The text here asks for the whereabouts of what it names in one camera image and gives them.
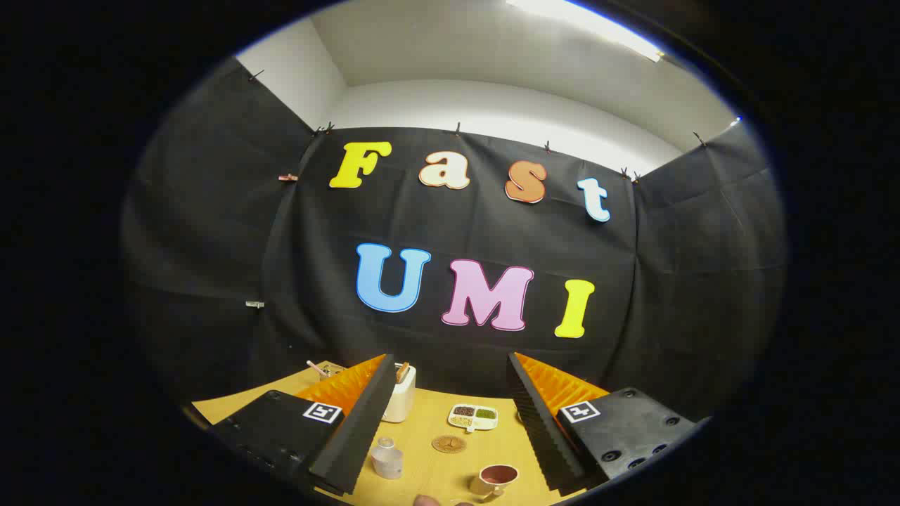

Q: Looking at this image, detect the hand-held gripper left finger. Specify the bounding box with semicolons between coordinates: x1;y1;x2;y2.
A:
208;353;399;497

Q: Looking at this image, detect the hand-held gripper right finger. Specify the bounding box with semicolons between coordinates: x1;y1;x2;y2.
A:
506;351;707;493

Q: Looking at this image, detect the clear juice bottle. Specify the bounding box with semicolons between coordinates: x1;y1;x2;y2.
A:
371;436;404;480

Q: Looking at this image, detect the cream cup with wooden handle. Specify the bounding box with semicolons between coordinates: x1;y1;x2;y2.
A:
469;464;520;501

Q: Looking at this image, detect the white toaster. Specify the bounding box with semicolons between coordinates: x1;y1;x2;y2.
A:
382;362;417;424

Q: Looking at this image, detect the white divided dish of beans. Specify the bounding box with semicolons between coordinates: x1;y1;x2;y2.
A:
448;404;499;432

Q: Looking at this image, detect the wooden table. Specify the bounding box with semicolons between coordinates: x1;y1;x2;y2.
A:
191;360;612;506

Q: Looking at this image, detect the black backdrop cloth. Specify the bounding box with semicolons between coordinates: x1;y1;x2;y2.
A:
120;56;787;422

